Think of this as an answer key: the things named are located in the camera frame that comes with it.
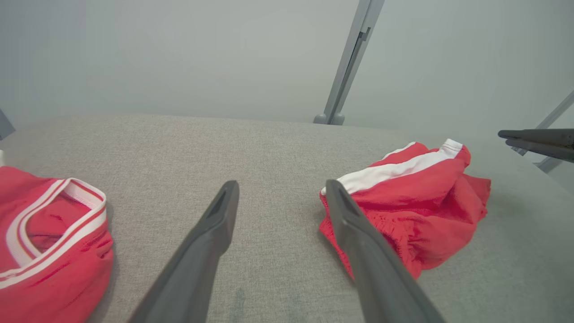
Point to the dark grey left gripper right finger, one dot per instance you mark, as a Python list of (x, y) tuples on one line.
[(376, 269)]

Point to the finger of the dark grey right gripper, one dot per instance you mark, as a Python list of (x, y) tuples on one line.
[(551, 150), (547, 136)]

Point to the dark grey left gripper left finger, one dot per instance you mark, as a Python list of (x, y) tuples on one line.
[(193, 260)]

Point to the red shorts white stripe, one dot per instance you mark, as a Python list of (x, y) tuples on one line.
[(426, 202)]

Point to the red white basketball jersey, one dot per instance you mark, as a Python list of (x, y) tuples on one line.
[(58, 269)]

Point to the grey partition post round feet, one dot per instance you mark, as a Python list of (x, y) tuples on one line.
[(349, 67)]

